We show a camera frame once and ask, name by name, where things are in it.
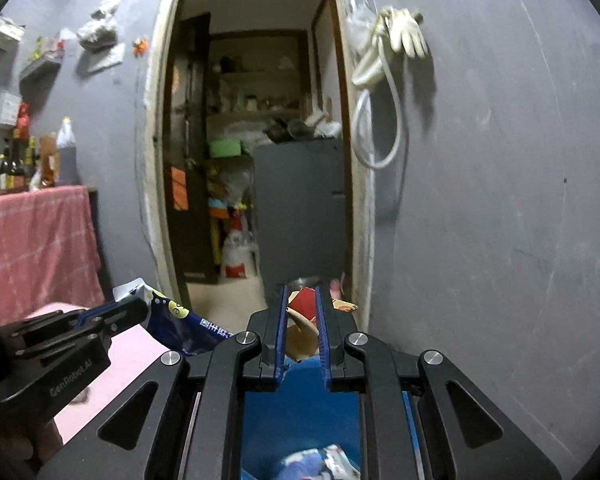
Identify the blue snack bag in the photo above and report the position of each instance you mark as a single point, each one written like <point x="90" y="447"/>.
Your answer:
<point x="190" y="327"/>

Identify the red seasoning packet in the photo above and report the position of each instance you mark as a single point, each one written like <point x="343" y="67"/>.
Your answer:
<point x="56" y="45"/>

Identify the wooden door frame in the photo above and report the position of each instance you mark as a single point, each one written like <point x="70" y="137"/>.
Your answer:
<point x="155" y="110"/>

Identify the white plastic wall basket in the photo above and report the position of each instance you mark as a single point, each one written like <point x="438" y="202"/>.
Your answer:
<point x="2" y="35"/>

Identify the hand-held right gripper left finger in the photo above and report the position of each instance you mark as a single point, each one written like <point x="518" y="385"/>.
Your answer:
<point x="281" y="335"/>

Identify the red paper snack box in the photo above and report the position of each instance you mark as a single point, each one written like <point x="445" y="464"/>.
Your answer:
<point x="302" y="300"/>

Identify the hanging clear plastic bag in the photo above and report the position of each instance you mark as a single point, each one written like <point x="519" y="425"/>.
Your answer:
<point x="97" y="30"/>

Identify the metal pot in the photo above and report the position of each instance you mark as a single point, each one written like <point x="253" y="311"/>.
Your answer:
<point x="302" y="282"/>

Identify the grey wall box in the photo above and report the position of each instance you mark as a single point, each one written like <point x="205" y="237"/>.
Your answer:
<point x="7" y="107"/>

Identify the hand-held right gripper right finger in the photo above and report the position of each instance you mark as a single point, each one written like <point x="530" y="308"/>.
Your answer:
<point x="321" y="335"/>

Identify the green box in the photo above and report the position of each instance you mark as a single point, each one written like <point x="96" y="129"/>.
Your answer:
<point x="225" y="148"/>

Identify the wooden shelf unit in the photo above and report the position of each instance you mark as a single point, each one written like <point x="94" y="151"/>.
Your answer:
<point x="260" y="75"/>

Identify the cream rubber glove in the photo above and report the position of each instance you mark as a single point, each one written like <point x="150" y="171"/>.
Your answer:
<point x="410" y="32"/>
<point x="370" y="67"/>

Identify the pink plaid cloth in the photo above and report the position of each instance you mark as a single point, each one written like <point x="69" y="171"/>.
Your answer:
<point x="40" y="240"/>

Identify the pink bottle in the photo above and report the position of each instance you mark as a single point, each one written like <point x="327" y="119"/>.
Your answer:
<point x="337" y="287"/>

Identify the grey cabinet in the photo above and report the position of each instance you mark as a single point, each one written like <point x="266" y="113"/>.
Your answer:
<point x="300" y="210"/>

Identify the black wok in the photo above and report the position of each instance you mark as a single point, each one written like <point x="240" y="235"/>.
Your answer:
<point x="290" y="130"/>

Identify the wall power outlet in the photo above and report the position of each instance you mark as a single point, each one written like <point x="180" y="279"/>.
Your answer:
<point x="106" y="59"/>

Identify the red bag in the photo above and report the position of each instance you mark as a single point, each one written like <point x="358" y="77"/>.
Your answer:
<point x="23" y="119"/>

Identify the large oil jug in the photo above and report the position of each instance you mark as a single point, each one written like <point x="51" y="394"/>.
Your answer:
<point x="67" y="160"/>

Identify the white sack with red label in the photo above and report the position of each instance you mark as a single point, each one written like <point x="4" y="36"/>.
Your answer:
<point x="236" y="255"/>

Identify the small clear wall bag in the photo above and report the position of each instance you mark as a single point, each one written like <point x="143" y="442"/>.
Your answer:
<point x="359" y="27"/>

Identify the blue plastic bucket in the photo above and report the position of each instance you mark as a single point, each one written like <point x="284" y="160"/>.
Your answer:
<point x="300" y="410"/>

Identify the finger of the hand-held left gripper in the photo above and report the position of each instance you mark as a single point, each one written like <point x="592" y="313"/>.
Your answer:
<point x="40" y="321"/>
<point x="115" y="315"/>

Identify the pink floral tablecloth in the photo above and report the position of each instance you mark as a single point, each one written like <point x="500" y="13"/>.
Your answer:
<point x="125" y="360"/>

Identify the dark wooden door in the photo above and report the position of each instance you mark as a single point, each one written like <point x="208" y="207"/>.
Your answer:
<point x="190" y="160"/>

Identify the orange bottle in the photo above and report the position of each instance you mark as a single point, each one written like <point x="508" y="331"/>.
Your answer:
<point x="49" y="165"/>

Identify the person's left hand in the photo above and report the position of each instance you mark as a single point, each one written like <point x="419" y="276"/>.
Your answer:
<point x="45" y="440"/>

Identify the grey wall rack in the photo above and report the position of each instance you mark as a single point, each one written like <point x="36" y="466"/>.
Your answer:
<point x="40" y="67"/>

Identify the white red printed wrapper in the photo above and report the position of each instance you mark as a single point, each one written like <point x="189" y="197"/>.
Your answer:
<point x="340" y="465"/>

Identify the yellow seasoning packet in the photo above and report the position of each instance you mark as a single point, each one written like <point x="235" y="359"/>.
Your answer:
<point x="39" y="47"/>

